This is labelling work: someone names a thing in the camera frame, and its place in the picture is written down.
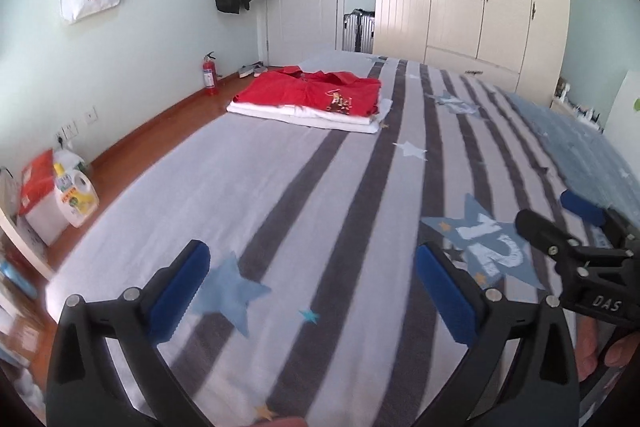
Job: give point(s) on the yellow detergent jug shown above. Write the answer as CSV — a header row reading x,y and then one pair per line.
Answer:
x,y
75,195

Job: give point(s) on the silver suitcase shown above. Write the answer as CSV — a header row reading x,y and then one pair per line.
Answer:
x,y
358,31

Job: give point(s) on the grey slippers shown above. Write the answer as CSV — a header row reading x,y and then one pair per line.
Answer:
x,y
254,70

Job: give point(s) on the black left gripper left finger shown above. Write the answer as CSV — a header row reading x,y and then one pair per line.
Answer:
x,y
83,386

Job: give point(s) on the red and white box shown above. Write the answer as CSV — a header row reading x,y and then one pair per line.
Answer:
x,y
38,201

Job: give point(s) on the striped grey bed sheet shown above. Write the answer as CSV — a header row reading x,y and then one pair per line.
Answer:
x,y
312,306

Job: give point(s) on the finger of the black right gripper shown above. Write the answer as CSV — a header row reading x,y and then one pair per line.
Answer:
x,y
582,208

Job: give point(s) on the red fire extinguisher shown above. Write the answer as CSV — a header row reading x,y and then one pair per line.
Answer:
x,y
209,72

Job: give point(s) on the white shelf unit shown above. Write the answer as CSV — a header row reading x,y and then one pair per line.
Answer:
x,y
23,333

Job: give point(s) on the blue blanket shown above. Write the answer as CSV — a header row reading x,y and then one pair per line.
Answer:
x,y
589,165

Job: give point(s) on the folded white polo shirt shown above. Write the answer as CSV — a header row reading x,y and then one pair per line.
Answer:
x,y
314,118

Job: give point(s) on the red polo shirt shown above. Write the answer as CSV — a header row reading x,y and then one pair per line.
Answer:
x,y
332,92

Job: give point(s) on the white wall socket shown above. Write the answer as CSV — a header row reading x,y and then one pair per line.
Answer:
x,y
67,132

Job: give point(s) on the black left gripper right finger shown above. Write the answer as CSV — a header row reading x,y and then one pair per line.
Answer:
x,y
541,387

